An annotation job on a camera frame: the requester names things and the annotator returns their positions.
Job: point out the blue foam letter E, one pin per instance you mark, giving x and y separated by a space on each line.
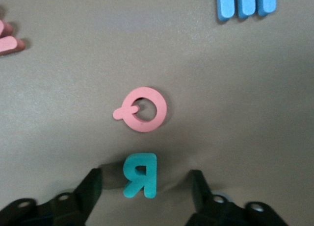
225 5

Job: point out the pink foam lowercase w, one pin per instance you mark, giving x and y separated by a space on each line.
7 45

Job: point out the teal foam letter R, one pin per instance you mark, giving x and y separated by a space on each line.
149 177

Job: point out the pink foam letter Q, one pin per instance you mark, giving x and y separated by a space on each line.
147 93

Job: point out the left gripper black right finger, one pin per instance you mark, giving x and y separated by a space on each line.
200 186

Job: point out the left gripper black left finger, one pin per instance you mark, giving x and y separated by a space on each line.
92 186

